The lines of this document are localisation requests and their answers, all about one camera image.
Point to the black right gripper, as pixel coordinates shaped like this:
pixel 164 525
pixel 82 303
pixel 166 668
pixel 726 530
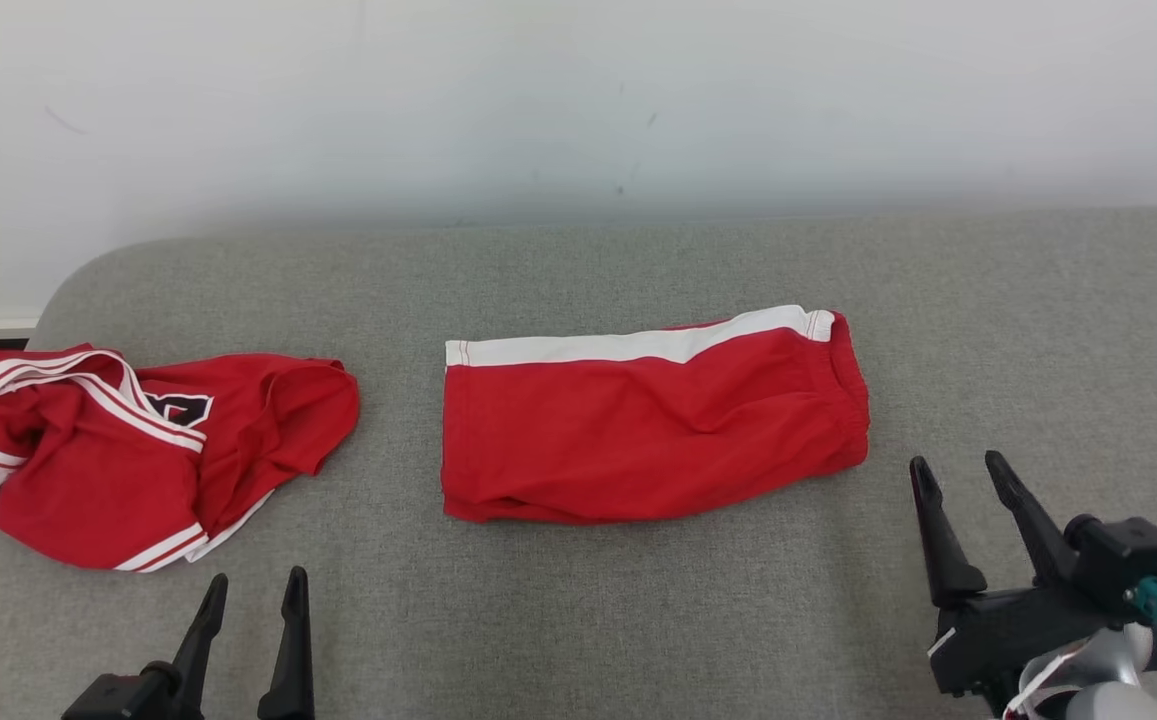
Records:
pixel 998 640

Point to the red basketball jersey white sleeves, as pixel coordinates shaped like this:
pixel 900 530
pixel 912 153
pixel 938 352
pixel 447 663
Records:
pixel 88 480

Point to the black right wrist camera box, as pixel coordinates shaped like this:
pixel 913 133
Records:
pixel 1128 560

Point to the red shorts with white stripe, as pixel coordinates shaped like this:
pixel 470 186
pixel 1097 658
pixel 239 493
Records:
pixel 638 440

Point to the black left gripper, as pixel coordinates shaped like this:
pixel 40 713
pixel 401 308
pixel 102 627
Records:
pixel 128 695

